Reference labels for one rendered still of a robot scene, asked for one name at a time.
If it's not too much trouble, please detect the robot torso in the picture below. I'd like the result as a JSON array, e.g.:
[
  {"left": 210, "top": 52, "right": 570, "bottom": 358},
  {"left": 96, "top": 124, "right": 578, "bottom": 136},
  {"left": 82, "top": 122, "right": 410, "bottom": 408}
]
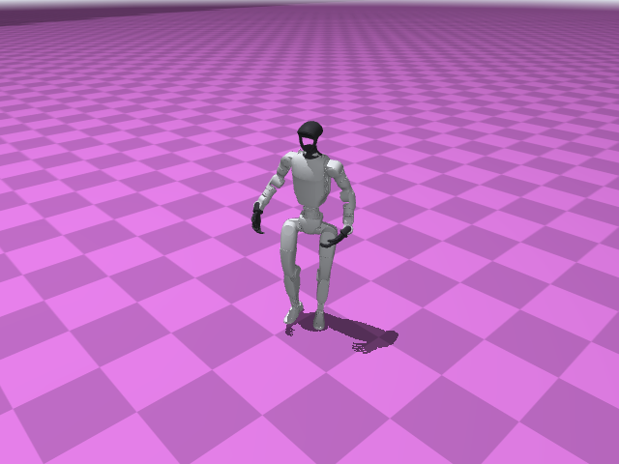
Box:
[{"left": 291, "top": 149, "right": 331, "bottom": 235}]

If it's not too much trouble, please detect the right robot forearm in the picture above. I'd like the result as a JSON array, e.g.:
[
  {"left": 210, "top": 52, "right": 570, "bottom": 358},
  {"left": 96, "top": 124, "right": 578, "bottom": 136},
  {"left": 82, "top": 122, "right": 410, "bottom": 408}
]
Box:
[{"left": 253, "top": 174, "right": 277, "bottom": 211}]

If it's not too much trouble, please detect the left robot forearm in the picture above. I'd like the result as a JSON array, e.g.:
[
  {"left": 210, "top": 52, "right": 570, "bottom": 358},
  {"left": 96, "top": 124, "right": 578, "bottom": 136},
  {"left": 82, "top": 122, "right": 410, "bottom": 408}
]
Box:
[{"left": 342, "top": 190, "right": 356, "bottom": 235}]

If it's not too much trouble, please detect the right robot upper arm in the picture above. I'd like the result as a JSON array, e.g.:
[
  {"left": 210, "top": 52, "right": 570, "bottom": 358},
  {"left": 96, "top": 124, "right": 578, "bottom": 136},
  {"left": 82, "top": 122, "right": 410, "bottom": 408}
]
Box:
[{"left": 271, "top": 152, "right": 296, "bottom": 189}]

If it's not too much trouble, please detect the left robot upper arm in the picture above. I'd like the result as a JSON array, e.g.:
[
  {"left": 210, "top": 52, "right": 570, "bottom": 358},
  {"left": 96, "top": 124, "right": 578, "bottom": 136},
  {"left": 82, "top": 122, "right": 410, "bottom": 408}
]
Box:
[{"left": 324, "top": 159, "right": 354, "bottom": 202}]

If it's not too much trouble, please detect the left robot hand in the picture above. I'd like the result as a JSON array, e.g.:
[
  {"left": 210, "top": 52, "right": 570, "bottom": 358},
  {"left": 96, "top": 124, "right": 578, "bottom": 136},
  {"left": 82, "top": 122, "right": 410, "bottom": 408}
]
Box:
[{"left": 320, "top": 225, "right": 351, "bottom": 247}]

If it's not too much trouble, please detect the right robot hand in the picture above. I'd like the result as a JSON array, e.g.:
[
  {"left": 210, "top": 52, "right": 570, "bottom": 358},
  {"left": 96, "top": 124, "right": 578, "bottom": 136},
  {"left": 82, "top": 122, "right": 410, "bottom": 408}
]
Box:
[{"left": 251, "top": 202, "right": 265, "bottom": 234}]

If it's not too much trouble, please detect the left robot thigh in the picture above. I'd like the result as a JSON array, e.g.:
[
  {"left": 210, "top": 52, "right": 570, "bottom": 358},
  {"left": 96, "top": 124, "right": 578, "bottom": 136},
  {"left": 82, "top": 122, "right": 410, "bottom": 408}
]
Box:
[{"left": 316, "top": 221, "right": 338, "bottom": 282}]

